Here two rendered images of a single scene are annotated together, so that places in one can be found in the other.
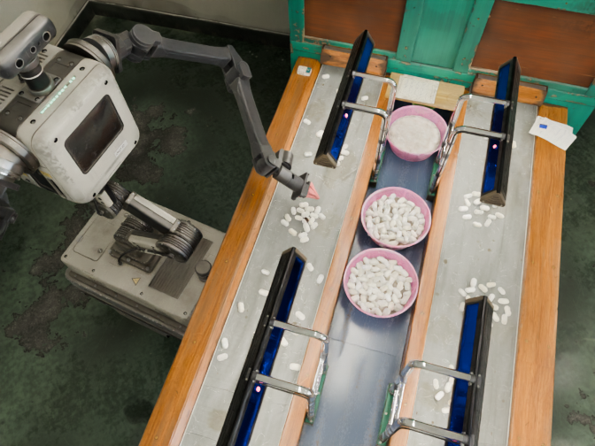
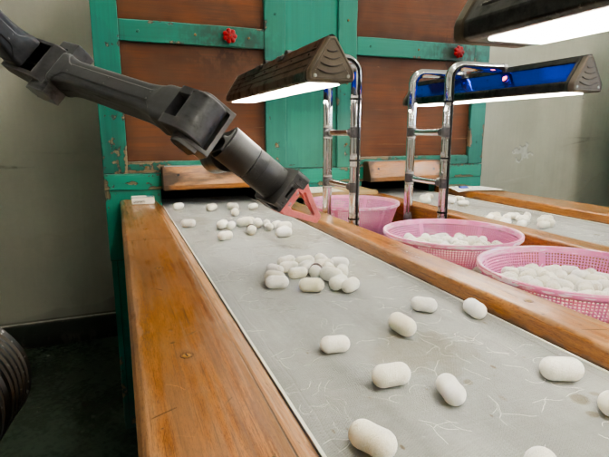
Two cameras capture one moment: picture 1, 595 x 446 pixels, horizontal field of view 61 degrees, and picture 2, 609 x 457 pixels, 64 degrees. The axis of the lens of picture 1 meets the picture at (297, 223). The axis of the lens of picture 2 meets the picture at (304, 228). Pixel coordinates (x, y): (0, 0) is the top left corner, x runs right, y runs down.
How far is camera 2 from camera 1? 1.61 m
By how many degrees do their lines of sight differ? 58
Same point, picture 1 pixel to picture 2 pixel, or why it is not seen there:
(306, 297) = (503, 345)
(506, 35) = (377, 104)
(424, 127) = not seen: hidden behind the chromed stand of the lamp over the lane
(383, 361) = not seen: outside the picture
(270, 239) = (270, 310)
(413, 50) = (285, 150)
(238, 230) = (170, 306)
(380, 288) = (584, 287)
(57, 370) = not seen: outside the picture
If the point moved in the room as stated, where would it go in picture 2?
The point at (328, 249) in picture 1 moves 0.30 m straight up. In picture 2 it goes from (413, 286) to (423, 72)
